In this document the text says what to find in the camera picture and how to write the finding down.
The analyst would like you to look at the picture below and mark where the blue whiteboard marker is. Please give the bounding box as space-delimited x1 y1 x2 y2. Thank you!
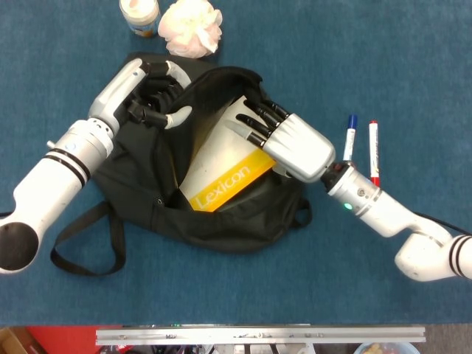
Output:
342 114 359 162

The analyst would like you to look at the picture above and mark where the red box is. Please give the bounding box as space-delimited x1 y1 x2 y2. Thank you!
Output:
27 326 128 354

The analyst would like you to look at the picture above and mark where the white mesh bath pouf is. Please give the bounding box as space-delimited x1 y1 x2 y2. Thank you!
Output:
157 0 223 60

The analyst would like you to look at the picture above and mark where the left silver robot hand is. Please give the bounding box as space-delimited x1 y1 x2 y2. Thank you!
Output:
89 58 192 136

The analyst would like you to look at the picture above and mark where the black fabric backpack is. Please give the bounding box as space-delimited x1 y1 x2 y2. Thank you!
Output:
49 51 313 277

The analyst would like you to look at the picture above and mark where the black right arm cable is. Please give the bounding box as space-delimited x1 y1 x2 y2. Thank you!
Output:
418 212 472 236

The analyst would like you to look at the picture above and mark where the cardboard box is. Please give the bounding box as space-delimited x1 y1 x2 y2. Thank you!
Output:
0 326 38 354

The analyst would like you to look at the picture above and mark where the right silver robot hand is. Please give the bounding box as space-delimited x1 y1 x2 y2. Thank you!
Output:
224 99 336 184

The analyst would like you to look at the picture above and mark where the jar with white lid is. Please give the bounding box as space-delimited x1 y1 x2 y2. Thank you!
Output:
119 0 162 39

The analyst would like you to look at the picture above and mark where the aluminium profile rail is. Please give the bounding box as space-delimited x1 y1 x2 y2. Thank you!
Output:
95 326 427 346

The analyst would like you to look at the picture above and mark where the light blue bowl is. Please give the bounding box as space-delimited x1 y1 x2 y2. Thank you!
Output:
352 341 421 354

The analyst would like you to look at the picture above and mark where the white yellow Lexicon book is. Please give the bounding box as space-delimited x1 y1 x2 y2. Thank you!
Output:
178 94 277 213

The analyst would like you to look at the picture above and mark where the red whiteboard marker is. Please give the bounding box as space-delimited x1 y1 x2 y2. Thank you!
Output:
368 119 382 187

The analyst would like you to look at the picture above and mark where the blue felt table mat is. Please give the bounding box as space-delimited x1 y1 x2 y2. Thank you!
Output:
0 0 472 328

